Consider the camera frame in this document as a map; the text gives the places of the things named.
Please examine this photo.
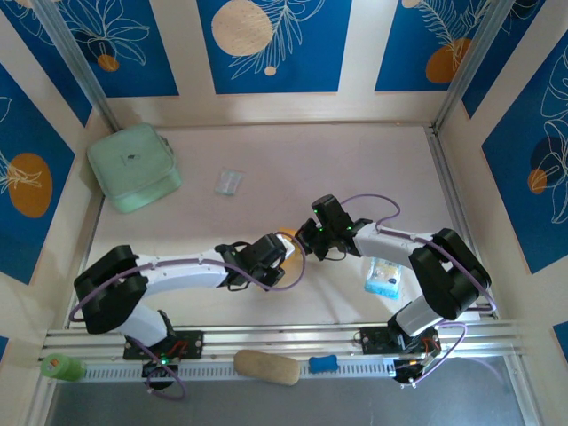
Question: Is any orange square paper sheet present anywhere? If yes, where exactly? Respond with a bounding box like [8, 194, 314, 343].
[275, 226, 299, 265]

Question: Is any blue wet wipes pack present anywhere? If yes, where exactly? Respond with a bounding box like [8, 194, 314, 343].
[363, 258, 404, 300]

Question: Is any small clear plastic packet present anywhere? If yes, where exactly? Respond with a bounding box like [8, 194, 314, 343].
[212, 167, 246, 198]

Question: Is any beige oval case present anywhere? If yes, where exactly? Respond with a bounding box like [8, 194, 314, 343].
[233, 349, 302, 387]

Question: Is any blue bone-shaped sponge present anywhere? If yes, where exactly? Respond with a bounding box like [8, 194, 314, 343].
[308, 354, 339, 375]

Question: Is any mint green zip case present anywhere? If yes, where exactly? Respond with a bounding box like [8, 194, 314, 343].
[86, 123, 184, 215]

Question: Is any green bottle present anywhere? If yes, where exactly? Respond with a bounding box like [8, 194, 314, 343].
[39, 352, 88, 383]

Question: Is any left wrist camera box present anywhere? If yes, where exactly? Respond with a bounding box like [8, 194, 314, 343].
[275, 233, 297, 262]

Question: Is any aluminium mounting rail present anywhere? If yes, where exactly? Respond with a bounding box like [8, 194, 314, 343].
[42, 318, 529, 357]

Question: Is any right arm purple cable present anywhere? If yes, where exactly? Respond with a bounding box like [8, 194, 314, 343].
[341, 194, 499, 390]

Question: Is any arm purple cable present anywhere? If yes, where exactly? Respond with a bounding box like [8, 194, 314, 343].
[69, 241, 307, 400]
[341, 194, 499, 390]

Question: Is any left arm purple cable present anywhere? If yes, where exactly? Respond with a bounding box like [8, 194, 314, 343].
[69, 241, 307, 400]

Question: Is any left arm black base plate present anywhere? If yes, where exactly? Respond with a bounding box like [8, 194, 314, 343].
[122, 330, 205, 360]

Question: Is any slotted grey cable duct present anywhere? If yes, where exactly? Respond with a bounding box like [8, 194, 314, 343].
[81, 354, 398, 383]

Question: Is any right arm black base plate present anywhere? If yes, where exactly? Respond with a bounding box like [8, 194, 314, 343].
[353, 326, 443, 356]

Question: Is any aluminium side rail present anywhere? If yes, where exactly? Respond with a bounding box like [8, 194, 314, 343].
[424, 125, 499, 321]

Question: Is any aluminium corner post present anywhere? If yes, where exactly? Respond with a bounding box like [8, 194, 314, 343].
[33, 0, 122, 133]
[432, 0, 511, 134]

